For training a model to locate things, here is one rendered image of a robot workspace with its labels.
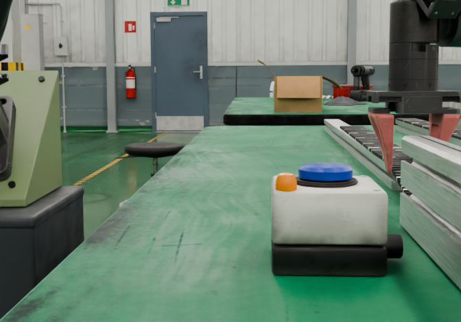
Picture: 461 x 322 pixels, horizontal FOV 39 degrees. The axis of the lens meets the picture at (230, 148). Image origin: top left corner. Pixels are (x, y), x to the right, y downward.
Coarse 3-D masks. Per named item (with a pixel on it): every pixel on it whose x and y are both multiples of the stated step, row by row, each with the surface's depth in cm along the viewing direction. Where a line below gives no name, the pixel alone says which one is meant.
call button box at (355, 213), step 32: (288, 192) 45; (320, 192) 45; (352, 192) 45; (384, 192) 45; (288, 224) 45; (320, 224) 45; (352, 224) 45; (384, 224) 45; (288, 256) 45; (320, 256) 45; (352, 256) 45; (384, 256) 45
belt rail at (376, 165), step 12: (324, 120) 173; (336, 120) 170; (336, 132) 144; (348, 144) 128; (360, 144) 107; (360, 156) 107; (372, 156) 95; (372, 168) 95; (384, 168) 85; (384, 180) 85; (396, 180) 81
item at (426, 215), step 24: (408, 144) 57; (432, 144) 52; (408, 168) 57; (432, 168) 49; (456, 168) 42; (432, 192) 49; (456, 192) 43; (408, 216) 57; (432, 216) 50; (456, 216) 42; (432, 240) 49; (456, 240) 42; (456, 264) 42
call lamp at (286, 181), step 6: (282, 174) 45; (288, 174) 45; (276, 180) 46; (282, 180) 45; (288, 180) 45; (294, 180) 45; (276, 186) 46; (282, 186) 45; (288, 186) 45; (294, 186) 45
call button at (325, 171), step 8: (304, 168) 48; (312, 168) 47; (320, 168) 47; (328, 168) 47; (336, 168) 47; (344, 168) 47; (304, 176) 48; (312, 176) 47; (320, 176) 47; (328, 176) 47; (336, 176) 47; (344, 176) 47; (352, 176) 48
